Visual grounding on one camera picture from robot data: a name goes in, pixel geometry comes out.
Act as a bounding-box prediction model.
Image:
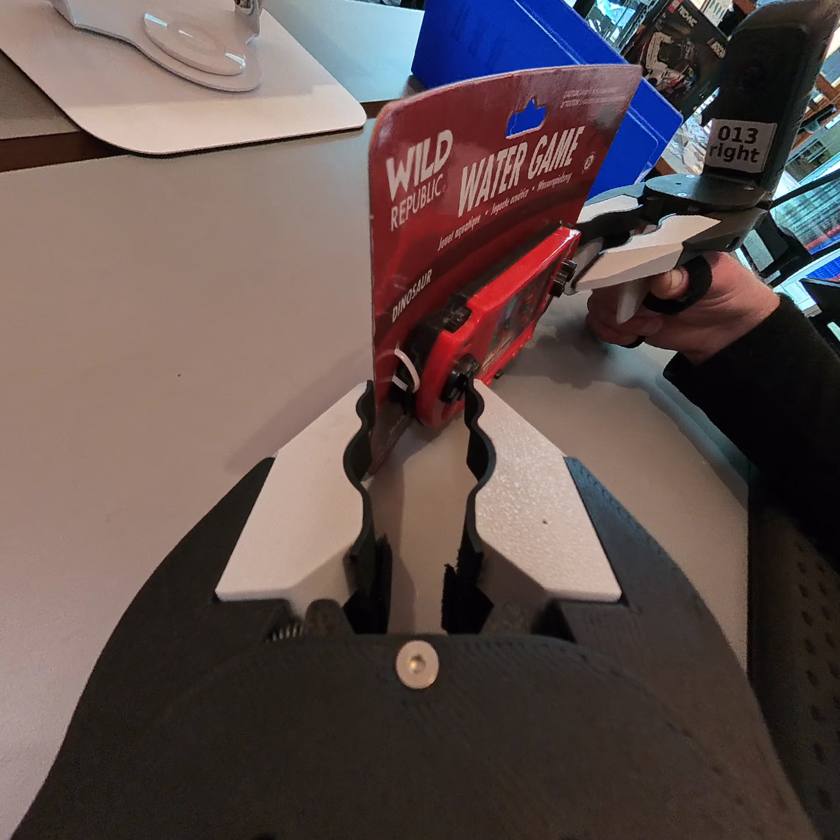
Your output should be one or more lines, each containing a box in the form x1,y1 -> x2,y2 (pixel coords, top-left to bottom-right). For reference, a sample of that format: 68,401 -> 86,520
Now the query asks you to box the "red handheld toy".
366,64 -> 644,476

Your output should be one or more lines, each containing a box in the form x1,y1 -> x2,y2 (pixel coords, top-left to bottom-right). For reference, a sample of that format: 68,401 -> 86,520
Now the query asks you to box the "blue plastic bin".
558,0 -> 685,188
412,0 -> 660,198

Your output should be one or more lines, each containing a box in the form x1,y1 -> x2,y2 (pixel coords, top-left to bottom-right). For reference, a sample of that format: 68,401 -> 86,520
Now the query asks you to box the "black perforated foam pad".
748,486 -> 840,837

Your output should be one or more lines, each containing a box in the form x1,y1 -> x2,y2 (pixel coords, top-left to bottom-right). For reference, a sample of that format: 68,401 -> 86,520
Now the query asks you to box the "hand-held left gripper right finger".
445,379 -> 623,634

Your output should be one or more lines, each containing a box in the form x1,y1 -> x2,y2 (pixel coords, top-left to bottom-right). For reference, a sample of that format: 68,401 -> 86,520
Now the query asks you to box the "person's right forearm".
663,295 -> 840,526

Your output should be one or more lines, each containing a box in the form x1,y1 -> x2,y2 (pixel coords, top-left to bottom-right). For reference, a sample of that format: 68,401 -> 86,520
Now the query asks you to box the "person's right hand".
586,252 -> 782,366

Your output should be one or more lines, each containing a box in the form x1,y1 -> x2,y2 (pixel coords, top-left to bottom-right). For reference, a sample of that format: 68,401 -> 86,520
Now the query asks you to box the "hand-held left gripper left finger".
215,381 -> 391,634

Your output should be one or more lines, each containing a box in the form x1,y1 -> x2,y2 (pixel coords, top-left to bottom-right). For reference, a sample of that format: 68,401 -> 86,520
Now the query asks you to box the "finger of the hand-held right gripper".
576,187 -> 660,265
570,217 -> 721,296

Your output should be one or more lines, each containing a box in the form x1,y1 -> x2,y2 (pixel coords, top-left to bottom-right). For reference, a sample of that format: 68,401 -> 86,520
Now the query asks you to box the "toy car box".
623,0 -> 746,119

